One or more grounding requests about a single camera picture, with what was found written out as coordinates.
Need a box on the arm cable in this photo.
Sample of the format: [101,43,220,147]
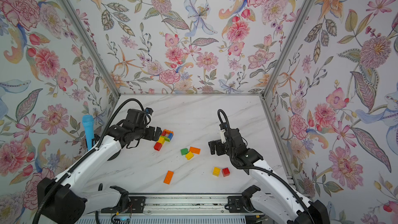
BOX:
[32,98,147,224]
[217,109,312,215]

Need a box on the blue toy microphone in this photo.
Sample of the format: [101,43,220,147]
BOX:
[81,115,94,150]

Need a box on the yellow brick front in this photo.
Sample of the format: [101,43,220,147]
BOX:
[158,136,165,145]

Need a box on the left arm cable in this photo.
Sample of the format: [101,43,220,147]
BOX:
[32,98,147,224]

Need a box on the dark green square brick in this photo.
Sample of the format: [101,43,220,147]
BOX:
[180,148,189,156]

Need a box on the orange brick near green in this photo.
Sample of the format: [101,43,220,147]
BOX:
[189,147,201,155]

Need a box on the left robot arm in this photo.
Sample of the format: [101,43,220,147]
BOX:
[33,108,162,224]

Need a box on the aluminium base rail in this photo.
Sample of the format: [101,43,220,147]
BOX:
[49,193,318,217]

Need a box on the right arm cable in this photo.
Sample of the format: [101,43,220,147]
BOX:
[217,109,312,215]

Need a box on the orange tall long brick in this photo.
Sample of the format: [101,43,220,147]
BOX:
[164,129,174,135]

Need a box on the red square brick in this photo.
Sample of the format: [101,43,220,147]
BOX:
[153,142,163,151]
[222,168,231,177]

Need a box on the orange flat brick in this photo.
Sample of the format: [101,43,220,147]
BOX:
[163,171,174,185]

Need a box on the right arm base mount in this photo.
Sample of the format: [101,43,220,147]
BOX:
[224,185,261,213]

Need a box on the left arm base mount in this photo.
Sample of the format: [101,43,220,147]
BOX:
[99,186,146,214]

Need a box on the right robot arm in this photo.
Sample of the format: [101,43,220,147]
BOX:
[208,125,330,224]

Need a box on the yellow brick near green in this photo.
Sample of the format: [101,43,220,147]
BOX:
[185,151,194,160]

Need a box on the yellow square brick right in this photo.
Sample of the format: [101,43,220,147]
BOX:
[212,167,221,177]

